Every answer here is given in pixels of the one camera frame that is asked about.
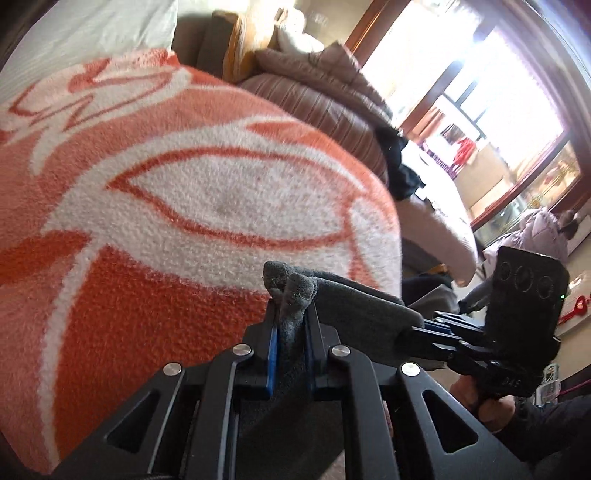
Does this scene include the grey fleece pants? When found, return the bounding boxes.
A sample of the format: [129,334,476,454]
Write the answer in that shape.
[236,261,424,479]

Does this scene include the brown striped quilt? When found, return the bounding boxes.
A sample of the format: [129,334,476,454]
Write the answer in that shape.
[240,42,393,182]

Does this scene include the orange and white blanket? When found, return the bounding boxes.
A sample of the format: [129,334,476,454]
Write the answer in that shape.
[1,49,402,473]

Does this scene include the right forearm dark sleeve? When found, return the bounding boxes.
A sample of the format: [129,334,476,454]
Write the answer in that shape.
[496,395,591,479]

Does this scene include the brown sofa with cushions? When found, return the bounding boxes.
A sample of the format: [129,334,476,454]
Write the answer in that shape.
[171,1,305,84]

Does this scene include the dark clothes pile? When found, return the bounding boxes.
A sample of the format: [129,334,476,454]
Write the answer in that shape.
[374,127,425,201]

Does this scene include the lavender puffer jacket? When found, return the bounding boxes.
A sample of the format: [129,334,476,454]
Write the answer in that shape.
[483,208,580,277]

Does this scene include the person's right hand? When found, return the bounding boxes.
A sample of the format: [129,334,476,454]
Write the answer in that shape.
[450,375,516,433]

